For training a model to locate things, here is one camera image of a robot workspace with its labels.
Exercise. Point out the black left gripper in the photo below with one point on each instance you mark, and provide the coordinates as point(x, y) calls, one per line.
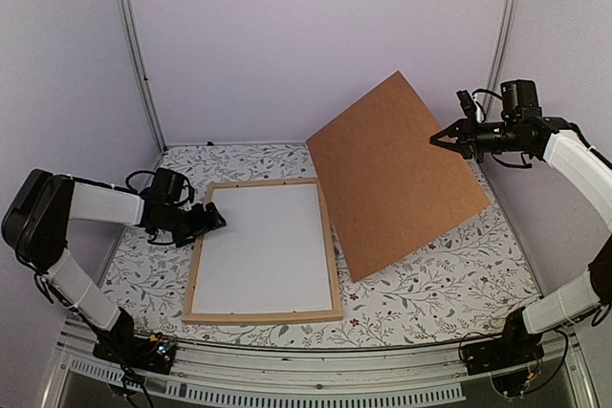
point(180, 240)

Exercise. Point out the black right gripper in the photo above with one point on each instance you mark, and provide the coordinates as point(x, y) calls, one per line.
point(459, 128)

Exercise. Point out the brown frame backing board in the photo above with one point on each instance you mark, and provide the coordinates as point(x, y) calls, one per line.
point(388, 191)

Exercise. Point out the light wooden picture frame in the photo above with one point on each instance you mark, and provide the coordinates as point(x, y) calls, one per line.
point(334, 260)

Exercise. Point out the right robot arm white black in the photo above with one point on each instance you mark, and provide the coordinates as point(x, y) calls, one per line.
point(525, 130)

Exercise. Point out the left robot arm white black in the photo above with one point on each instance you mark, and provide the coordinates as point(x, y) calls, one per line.
point(35, 227)

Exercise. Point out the floral patterned table cover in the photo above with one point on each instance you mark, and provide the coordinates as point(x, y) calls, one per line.
point(269, 258)

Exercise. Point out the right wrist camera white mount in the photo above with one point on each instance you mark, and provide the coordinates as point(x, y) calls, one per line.
point(471, 108)

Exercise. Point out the right aluminium corner post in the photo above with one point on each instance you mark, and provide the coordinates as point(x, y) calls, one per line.
point(508, 14)

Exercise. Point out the aluminium corner post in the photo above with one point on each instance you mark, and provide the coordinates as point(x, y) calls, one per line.
point(143, 82)
point(508, 14)

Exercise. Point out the front aluminium rail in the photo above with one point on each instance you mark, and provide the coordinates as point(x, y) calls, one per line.
point(219, 375)

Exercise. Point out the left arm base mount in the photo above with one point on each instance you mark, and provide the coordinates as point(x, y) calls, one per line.
point(154, 353)

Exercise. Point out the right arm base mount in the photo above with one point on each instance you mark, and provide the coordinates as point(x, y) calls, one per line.
point(513, 347)

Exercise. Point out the left aluminium corner post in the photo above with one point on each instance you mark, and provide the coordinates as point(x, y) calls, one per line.
point(143, 82)

